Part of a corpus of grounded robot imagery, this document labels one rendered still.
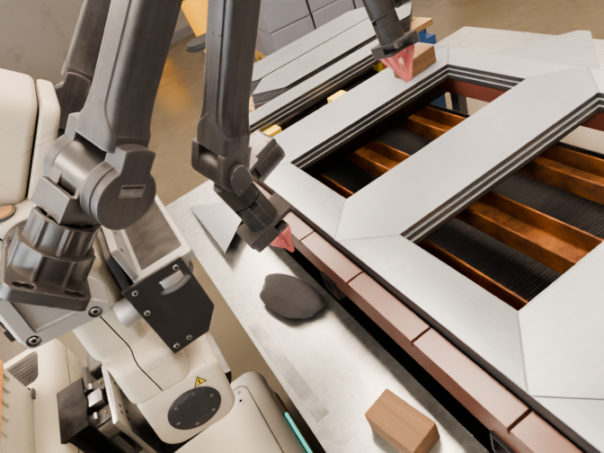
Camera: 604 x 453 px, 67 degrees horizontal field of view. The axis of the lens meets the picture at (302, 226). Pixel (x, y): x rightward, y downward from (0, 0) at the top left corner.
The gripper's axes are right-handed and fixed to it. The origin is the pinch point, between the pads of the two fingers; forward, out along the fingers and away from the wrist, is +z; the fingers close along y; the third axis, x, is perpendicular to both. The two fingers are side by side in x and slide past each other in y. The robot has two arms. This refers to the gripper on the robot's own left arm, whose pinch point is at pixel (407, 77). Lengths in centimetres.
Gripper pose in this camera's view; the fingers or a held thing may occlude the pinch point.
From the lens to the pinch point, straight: 113.5
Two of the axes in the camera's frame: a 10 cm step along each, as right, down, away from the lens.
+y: -3.9, -2.1, 9.0
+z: 4.6, 8.0, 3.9
